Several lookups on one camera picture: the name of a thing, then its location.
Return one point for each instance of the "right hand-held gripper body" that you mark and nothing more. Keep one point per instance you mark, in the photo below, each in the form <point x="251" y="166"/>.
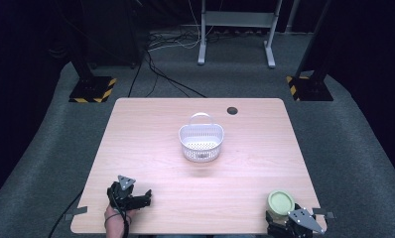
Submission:
<point x="299" y="223"/>

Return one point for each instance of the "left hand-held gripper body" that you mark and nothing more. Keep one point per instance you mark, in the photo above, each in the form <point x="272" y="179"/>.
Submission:
<point x="121" y="195"/>

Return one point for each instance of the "jar with green lid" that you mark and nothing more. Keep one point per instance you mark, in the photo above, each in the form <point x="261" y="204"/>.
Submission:
<point x="280" y="203"/>

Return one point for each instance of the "person's left hand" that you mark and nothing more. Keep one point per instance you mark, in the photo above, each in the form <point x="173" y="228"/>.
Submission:
<point x="117" y="214"/>

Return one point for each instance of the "grey tape strip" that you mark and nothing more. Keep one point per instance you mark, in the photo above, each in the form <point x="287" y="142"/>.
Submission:
<point x="324" y="213"/>
<point x="75" y="213"/>

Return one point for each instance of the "black stand with striped base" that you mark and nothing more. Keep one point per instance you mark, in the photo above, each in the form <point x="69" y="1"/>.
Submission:
<point x="93" y="89"/>
<point x="311" y="87"/>

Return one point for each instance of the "black round table grommet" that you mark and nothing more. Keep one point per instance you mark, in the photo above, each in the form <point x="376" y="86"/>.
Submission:
<point x="232" y="110"/>

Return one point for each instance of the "white metal desk frame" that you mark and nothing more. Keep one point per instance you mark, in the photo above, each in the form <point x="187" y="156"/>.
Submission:
<point x="238" y="20"/>

